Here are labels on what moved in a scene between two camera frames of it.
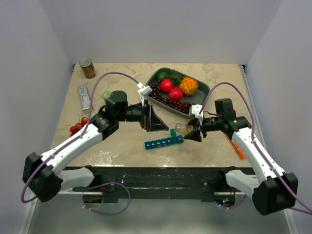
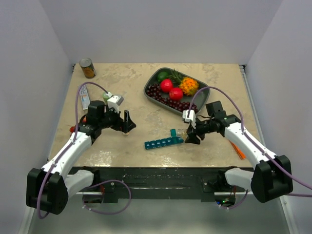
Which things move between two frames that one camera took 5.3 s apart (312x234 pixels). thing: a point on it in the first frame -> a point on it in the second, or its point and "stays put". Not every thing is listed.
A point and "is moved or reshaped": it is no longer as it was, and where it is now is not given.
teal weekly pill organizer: [174, 139] stays put
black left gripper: [150, 122] -> [124, 126]
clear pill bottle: [183, 129] is moved or reshaped
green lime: [162, 75] stays put
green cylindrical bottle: [106, 95] stays put
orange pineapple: [189, 86] stays put
